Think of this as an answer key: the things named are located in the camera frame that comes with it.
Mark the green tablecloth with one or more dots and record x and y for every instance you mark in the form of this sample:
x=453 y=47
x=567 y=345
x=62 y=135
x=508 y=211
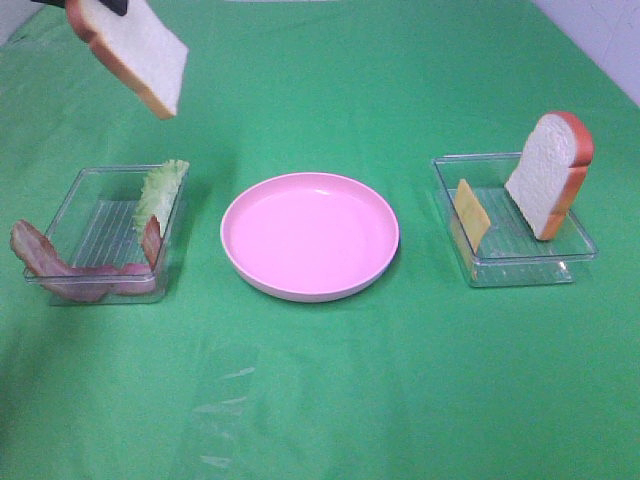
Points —
x=419 y=376

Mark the upright bread slice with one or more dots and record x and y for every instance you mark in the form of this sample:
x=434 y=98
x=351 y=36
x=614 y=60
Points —
x=551 y=170

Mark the bacon strip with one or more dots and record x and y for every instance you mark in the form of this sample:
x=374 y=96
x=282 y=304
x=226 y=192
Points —
x=41 y=259
x=146 y=283

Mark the yellow cheese slice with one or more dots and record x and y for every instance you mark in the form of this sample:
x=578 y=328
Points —
x=471 y=214

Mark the bread slice with brown crust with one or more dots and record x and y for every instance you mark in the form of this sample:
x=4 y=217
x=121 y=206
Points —
x=137 y=48

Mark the clear plastic container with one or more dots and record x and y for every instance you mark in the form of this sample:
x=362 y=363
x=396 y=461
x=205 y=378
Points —
x=94 y=227
x=508 y=254

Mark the clear right plastic container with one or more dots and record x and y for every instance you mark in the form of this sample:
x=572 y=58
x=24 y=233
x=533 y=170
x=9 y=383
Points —
x=508 y=254

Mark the clear left plastic container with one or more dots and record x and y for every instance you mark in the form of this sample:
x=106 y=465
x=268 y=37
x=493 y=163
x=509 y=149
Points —
x=94 y=227

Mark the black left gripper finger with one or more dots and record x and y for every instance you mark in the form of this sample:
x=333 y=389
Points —
x=119 y=7

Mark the pink round plate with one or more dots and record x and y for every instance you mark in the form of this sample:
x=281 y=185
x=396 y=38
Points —
x=310 y=236

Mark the green lettuce leaf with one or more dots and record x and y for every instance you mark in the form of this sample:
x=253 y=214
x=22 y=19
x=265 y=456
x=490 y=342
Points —
x=158 y=193

